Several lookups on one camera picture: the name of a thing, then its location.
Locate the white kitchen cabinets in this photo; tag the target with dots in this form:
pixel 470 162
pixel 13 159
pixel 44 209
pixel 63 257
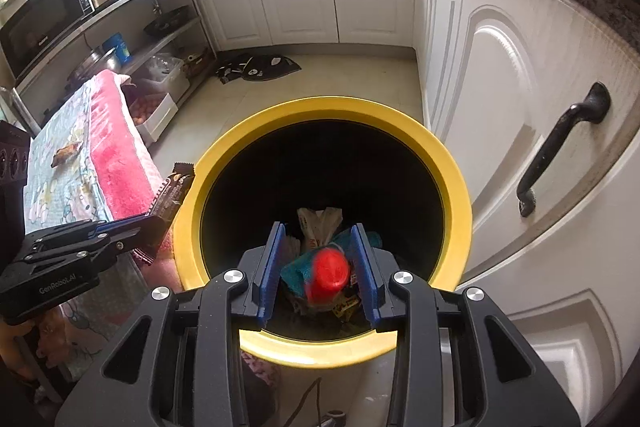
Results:
pixel 500 57

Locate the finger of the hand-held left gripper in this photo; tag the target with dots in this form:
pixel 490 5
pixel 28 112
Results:
pixel 115 224
pixel 110 243

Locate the black microwave oven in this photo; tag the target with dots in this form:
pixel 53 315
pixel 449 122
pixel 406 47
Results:
pixel 40 27

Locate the metal shelf rack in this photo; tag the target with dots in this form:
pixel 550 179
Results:
pixel 165 44

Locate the blue can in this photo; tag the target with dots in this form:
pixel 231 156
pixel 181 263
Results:
pixel 117 48

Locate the white box of eggs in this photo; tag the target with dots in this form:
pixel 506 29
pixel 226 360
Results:
pixel 152 114

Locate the person's left hand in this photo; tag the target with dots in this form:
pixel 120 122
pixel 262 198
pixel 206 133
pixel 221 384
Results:
pixel 17 347

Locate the black foil snack wrapper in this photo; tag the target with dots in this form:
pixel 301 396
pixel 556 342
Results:
pixel 172 194

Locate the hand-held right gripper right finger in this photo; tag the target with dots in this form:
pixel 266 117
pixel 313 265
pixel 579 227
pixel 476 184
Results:
pixel 367 279

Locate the yellow rimmed black trash bin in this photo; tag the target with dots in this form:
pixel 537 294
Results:
pixel 325 104

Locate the clear plastic storage container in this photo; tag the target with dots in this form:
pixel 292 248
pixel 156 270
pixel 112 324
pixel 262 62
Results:
pixel 162 74

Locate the black wok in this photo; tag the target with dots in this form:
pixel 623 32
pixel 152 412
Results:
pixel 167 23

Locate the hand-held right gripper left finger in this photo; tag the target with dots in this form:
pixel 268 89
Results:
pixel 270 279

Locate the beige paper wrapper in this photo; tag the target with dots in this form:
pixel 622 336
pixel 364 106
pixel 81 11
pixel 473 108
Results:
pixel 320 222

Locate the dark floor mat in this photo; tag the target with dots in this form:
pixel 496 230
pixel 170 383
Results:
pixel 260 68

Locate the steel pot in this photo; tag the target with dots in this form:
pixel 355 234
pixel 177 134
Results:
pixel 95 64

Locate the pale cartoon printed blanket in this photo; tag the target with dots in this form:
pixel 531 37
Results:
pixel 65 197

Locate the yellow black wrapper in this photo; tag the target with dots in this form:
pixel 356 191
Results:
pixel 345 307

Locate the brown gold snack wrapper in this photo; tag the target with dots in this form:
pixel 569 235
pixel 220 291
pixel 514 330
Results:
pixel 67 153

